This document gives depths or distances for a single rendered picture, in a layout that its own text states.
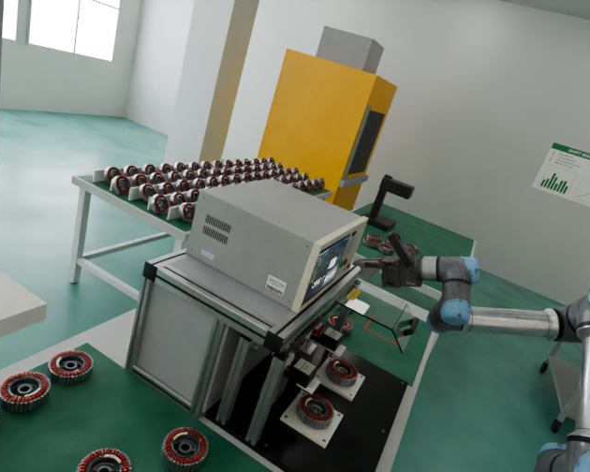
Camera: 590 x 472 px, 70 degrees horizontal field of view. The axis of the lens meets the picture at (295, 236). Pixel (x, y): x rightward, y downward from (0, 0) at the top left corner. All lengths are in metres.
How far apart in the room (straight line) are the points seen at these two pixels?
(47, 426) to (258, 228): 0.70
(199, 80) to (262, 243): 4.07
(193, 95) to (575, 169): 4.78
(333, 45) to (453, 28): 1.98
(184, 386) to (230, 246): 0.41
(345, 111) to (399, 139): 1.88
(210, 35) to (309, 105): 1.29
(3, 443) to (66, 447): 0.13
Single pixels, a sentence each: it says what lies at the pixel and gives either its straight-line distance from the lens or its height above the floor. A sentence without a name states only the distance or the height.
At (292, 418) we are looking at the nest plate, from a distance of 1.34.
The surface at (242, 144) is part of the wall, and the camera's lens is 7.52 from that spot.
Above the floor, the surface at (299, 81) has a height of 1.66.
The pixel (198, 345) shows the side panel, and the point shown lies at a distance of 1.19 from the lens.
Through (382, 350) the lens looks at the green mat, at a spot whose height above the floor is 0.75.
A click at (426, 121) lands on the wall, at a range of 6.43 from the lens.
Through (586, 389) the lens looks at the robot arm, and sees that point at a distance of 1.29.
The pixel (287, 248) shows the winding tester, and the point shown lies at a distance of 1.10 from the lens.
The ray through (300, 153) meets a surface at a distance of 4.95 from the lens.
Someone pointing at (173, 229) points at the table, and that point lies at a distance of 2.39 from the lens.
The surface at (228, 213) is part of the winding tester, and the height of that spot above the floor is 1.29.
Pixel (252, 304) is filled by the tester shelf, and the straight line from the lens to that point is 1.11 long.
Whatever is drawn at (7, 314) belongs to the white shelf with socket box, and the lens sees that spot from 0.82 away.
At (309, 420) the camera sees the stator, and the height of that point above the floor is 0.81.
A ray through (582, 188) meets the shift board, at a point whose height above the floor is 1.48.
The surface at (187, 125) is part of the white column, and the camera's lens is 5.17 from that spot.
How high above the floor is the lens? 1.67
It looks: 20 degrees down
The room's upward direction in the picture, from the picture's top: 18 degrees clockwise
